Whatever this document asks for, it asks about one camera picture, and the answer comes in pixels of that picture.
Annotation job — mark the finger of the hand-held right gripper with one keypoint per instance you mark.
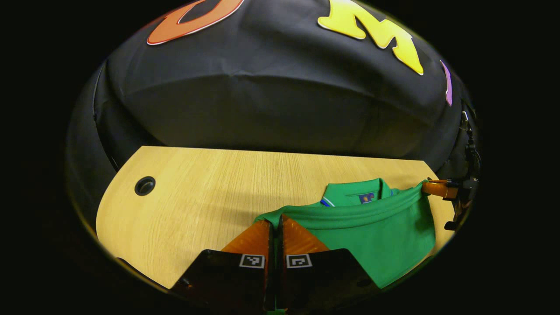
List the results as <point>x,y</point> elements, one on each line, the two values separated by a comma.
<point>439,189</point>

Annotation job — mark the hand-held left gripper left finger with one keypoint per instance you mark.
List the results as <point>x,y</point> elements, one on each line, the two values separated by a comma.
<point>227,275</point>

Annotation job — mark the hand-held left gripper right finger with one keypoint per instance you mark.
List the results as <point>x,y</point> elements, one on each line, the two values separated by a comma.
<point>323,275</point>

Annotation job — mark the green T-shirt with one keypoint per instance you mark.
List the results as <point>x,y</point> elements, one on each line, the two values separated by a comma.
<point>385,236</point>

